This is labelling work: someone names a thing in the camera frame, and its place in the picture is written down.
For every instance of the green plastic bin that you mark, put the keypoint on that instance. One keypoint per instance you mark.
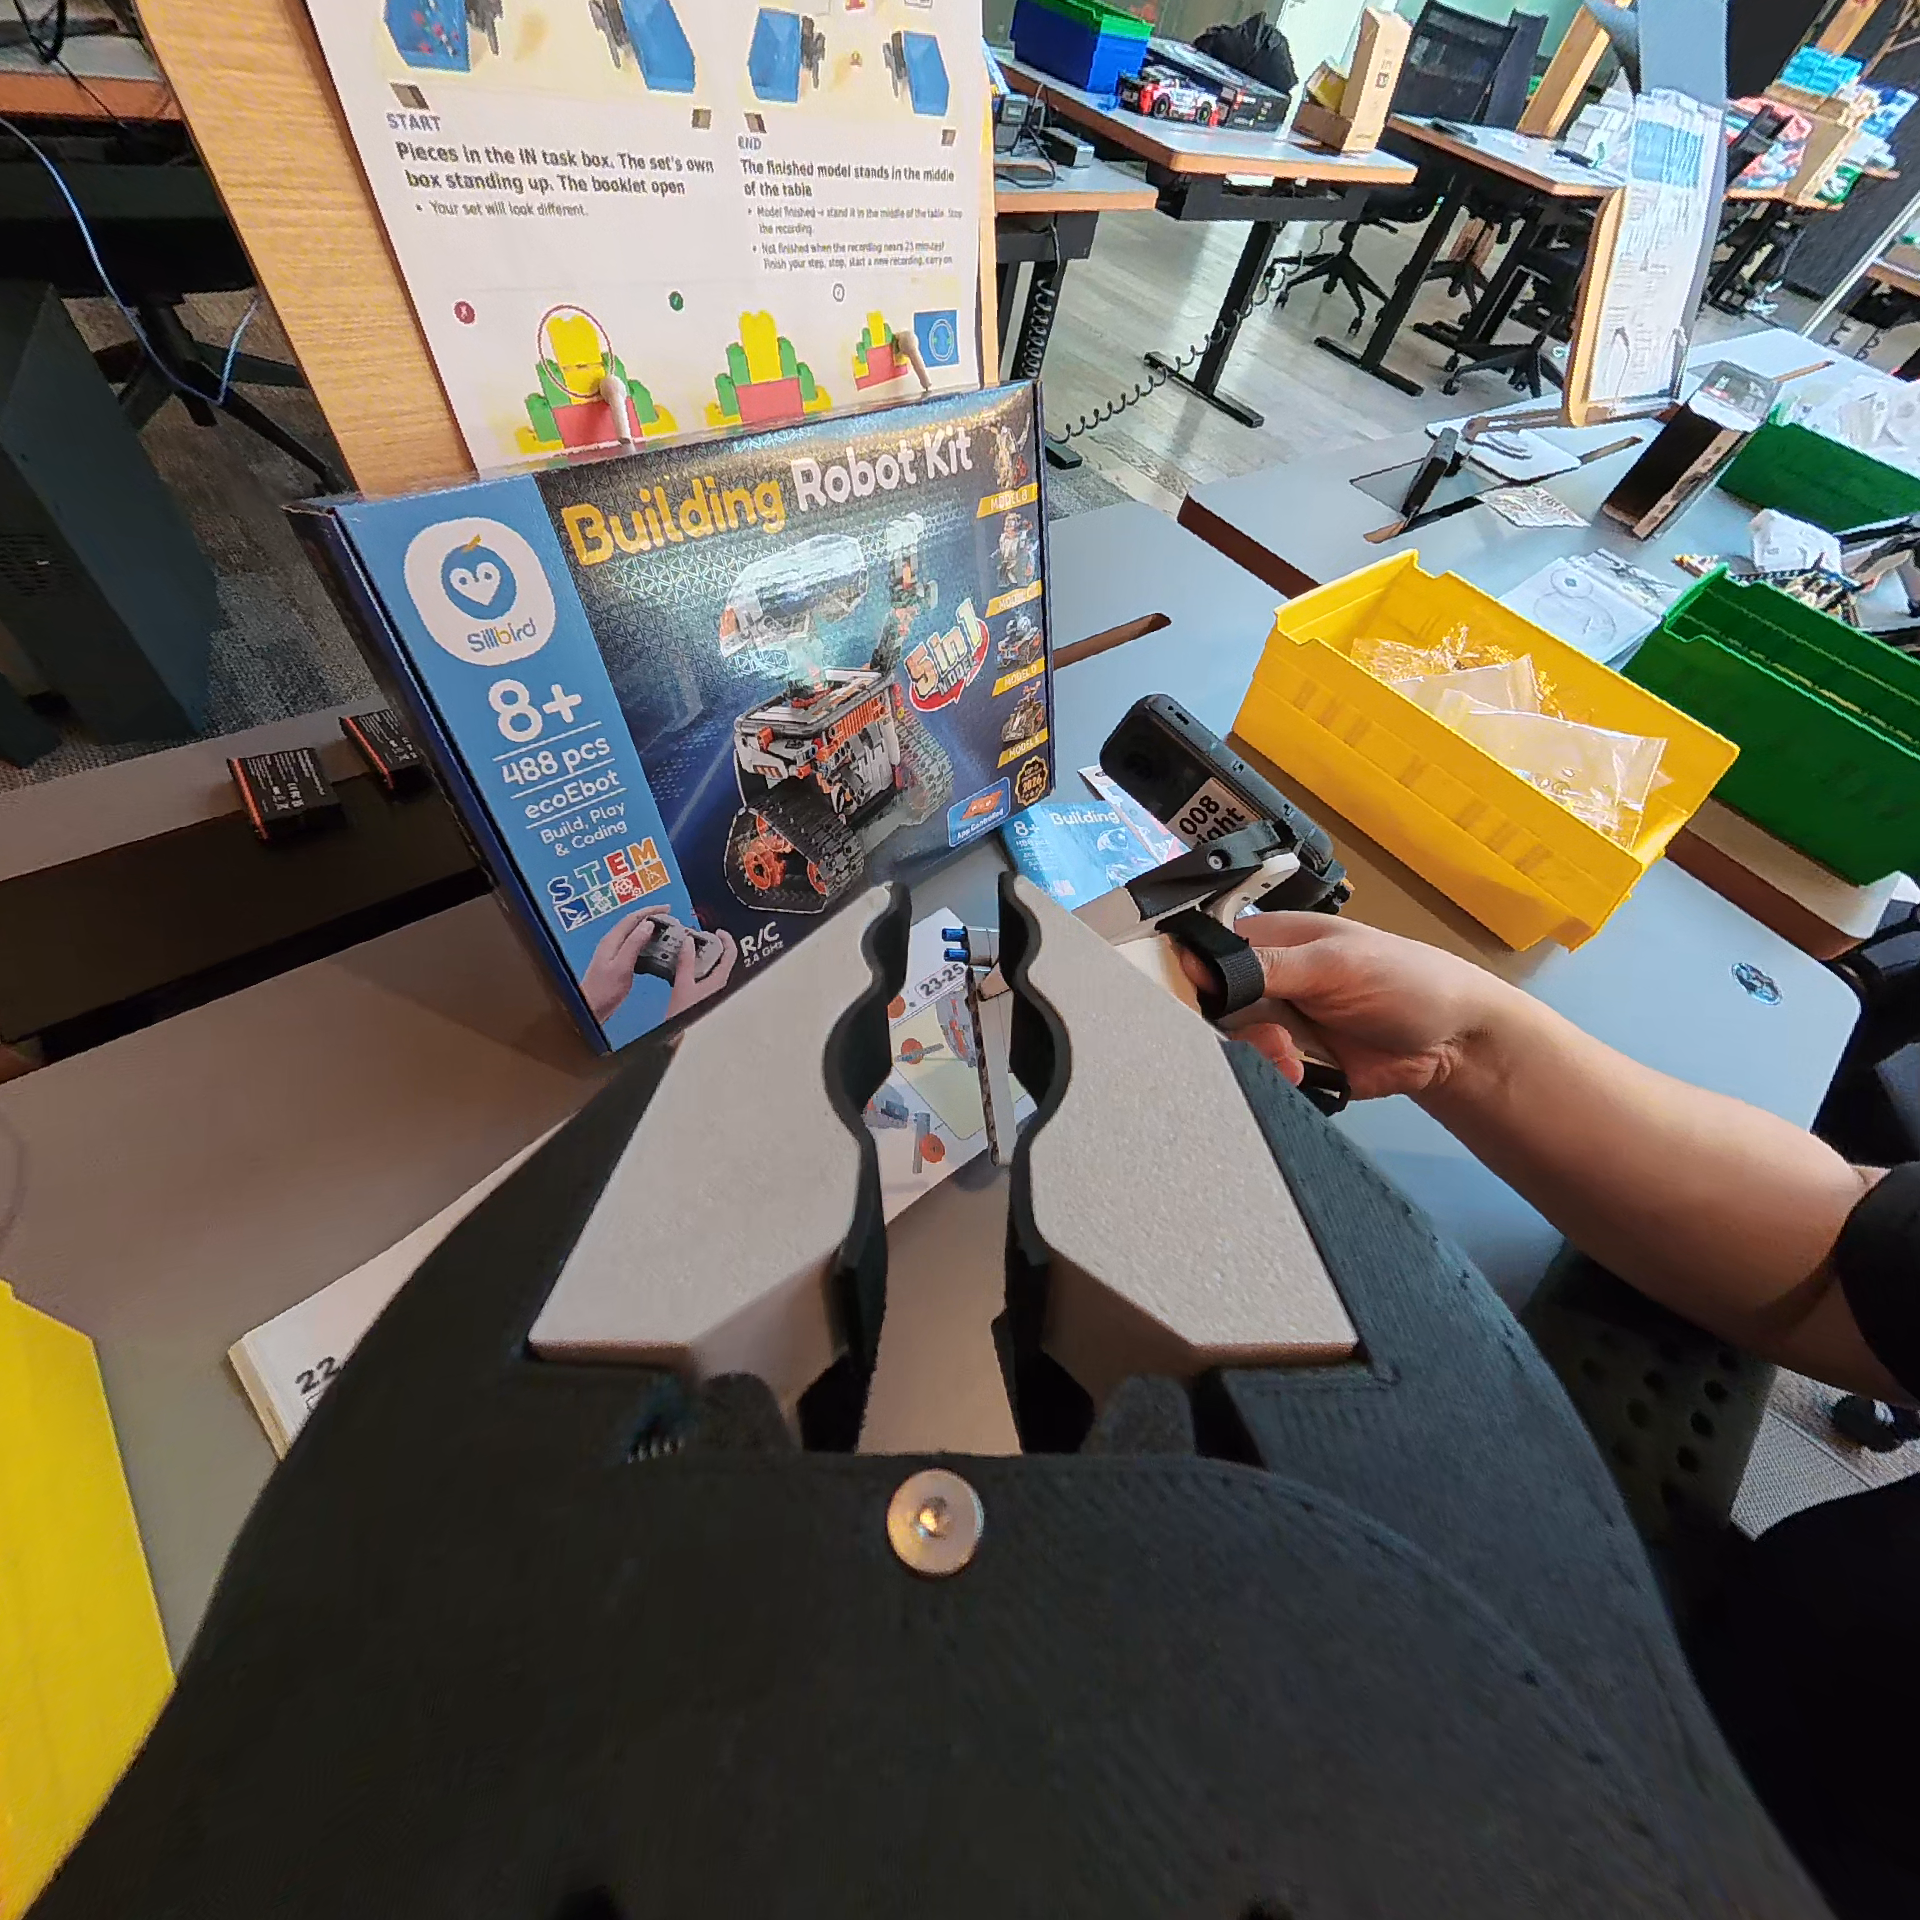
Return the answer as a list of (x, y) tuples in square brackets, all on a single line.
[(1822, 480), (1785, 720)]

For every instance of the grey building beam assembly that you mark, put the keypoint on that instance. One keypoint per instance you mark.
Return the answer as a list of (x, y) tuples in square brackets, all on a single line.
[(990, 1037)]

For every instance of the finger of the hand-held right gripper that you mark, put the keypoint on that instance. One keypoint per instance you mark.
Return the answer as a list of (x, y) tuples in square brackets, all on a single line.
[(1122, 916)]

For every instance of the dark perforated stool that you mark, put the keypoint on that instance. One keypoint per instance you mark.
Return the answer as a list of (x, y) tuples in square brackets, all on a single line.
[(1651, 1395)]

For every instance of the toy car box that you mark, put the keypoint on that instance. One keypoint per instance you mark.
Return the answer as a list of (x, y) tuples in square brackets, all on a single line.
[(1201, 93)]

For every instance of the person's right hand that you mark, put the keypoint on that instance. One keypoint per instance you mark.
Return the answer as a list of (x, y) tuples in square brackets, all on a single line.
[(1366, 998)]

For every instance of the brown cardboard piece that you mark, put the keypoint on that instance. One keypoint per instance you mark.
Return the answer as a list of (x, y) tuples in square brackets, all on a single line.
[(1674, 466)]

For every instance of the dark cabinet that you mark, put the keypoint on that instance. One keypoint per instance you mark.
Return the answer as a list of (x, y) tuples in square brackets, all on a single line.
[(90, 524)]

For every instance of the black battery pack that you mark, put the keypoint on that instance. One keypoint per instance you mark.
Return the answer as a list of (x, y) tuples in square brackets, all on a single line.
[(283, 792), (386, 747)]

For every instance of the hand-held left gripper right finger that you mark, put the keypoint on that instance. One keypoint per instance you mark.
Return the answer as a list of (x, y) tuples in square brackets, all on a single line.
[(1185, 1202)]

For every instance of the blue leaflet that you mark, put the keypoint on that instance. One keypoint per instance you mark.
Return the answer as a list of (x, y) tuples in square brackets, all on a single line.
[(1073, 856)]

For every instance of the wood-edged background desk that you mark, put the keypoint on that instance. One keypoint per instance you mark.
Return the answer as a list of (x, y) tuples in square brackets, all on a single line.
[(1499, 166), (1201, 158)]

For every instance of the yellow plastic bin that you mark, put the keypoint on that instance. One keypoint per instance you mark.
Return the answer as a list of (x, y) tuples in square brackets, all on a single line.
[(1440, 781)]

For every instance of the round desk sticker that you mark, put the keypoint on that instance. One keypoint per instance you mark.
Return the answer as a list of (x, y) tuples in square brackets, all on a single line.
[(1755, 982)]

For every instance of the person's right forearm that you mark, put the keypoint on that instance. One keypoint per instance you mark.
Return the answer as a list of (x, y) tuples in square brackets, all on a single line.
[(1651, 1155)]

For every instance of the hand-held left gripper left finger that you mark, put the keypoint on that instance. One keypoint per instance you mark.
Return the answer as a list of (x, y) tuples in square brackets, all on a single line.
[(691, 1202)]

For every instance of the brown wooden stick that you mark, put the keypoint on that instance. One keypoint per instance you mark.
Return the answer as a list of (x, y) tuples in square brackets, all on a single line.
[(1110, 643)]

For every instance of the clear plastic parts bags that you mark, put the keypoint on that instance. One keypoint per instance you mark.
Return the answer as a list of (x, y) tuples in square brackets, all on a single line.
[(1530, 735)]

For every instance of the low grey side table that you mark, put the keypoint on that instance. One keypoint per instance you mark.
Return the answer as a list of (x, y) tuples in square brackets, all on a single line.
[(150, 932)]

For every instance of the instruction poster board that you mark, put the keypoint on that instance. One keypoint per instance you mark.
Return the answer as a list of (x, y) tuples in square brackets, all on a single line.
[(630, 195)]

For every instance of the stacked blue and green bins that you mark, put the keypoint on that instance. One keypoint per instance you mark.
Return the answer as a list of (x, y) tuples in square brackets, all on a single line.
[(1073, 42)]

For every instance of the open instruction booklet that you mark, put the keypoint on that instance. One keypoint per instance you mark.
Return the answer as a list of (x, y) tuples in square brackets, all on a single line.
[(376, 1335)]

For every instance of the leaning white display board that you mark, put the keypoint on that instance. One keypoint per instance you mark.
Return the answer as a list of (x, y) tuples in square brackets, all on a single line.
[(1651, 255)]

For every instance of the robot kit box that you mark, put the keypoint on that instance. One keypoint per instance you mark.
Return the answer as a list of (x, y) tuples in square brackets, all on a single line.
[(674, 706)]

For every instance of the pale neighbouring desk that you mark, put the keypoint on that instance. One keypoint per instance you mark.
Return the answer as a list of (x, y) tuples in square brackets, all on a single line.
[(1289, 495)]

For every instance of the small cardboard box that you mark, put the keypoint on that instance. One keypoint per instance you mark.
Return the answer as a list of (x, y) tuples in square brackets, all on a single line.
[(1359, 83)]

